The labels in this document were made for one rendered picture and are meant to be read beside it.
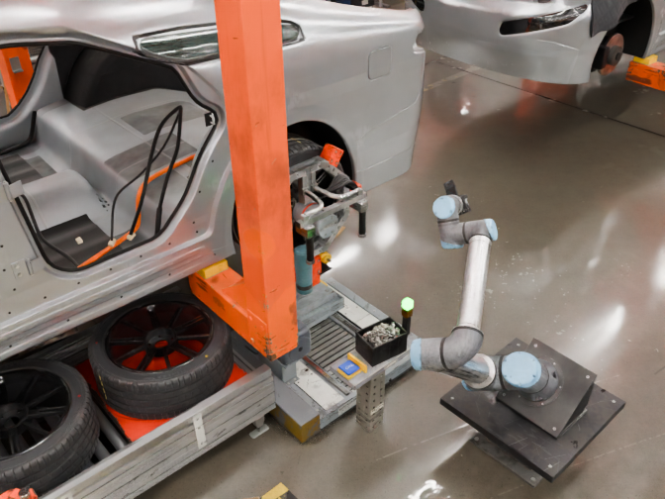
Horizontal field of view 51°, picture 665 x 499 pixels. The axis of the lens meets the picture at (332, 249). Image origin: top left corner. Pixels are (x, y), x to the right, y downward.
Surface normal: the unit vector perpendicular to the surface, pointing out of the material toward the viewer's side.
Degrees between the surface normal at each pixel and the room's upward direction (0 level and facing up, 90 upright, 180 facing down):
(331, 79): 90
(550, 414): 42
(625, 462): 0
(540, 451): 0
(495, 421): 0
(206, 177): 90
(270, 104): 90
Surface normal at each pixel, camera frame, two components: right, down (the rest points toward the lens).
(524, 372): -0.44, -0.35
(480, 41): -0.69, 0.45
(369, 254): -0.01, -0.82
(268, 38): 0.66, 0.43
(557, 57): -0.06, 0.65
